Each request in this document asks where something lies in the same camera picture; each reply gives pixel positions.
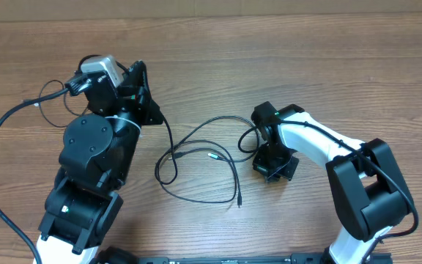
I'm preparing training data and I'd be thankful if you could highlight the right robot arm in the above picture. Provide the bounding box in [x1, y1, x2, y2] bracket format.
[251, 102, 418, 263]

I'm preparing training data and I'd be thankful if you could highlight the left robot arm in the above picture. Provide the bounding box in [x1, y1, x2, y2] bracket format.
[37, 56, 164, 263]

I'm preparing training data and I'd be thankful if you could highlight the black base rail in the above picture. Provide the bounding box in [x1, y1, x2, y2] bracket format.
[89, 246, 393, 264]

